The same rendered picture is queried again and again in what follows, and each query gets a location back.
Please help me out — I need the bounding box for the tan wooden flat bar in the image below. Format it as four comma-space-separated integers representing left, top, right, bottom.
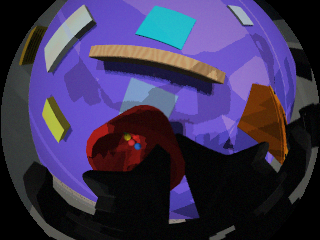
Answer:
88, 44, 225, 84

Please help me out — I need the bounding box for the yellow rectangular block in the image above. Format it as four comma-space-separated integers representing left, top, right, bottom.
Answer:
41, 96, 69, 143

